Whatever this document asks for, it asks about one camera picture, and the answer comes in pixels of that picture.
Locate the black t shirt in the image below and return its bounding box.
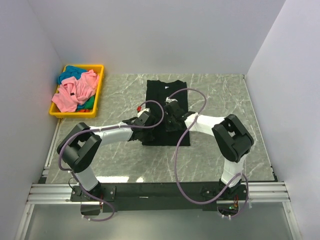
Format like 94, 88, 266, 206
142, 80, 188, 146

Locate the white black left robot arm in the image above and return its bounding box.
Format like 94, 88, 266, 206
57, 111, 159, 201

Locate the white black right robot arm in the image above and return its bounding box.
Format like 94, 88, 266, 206
164, 99, 254, 200

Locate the orange red t shirt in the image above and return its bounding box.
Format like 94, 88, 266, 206
76, 109, 92, 113

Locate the pink t shirt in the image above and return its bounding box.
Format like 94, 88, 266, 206
52, 69, 100, 113

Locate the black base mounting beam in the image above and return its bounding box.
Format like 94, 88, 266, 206
70, 181, 248, 212

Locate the teal blue t shirt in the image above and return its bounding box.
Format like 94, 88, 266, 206
57, 65, 87, 85

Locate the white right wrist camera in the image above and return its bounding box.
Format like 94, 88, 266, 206
165, 97, 178, 105

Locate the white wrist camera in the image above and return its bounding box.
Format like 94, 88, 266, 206
165, 97, 178, 105
137, 106, 151, 116

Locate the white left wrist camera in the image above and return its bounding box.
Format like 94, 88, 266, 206
137, 106, 151, 116

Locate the aluminium extrusion rail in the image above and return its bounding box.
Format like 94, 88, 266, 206
26, 182, 291, 205

